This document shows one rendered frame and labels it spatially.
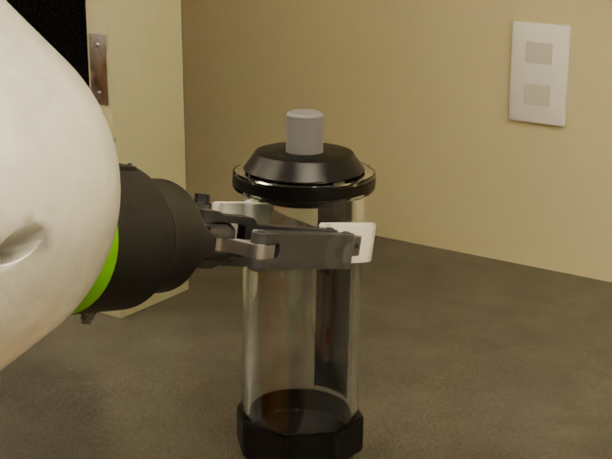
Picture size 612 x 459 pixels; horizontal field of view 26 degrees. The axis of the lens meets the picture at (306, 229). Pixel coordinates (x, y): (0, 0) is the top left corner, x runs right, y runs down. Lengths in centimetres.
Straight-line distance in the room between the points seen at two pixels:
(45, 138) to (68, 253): 4
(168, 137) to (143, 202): 60
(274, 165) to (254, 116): 80
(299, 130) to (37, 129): 56
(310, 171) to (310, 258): 9
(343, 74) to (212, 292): 37
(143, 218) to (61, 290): 34
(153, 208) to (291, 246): 12
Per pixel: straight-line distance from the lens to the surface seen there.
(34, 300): 44
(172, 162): 141
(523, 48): 154
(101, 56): 133
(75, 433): 115
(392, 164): 166
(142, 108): 136
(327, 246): 90
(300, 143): 98
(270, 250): 86
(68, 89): 45
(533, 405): 120
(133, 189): 80
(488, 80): 157
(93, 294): 78
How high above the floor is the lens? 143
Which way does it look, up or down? 17 degrees down
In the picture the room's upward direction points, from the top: straight up
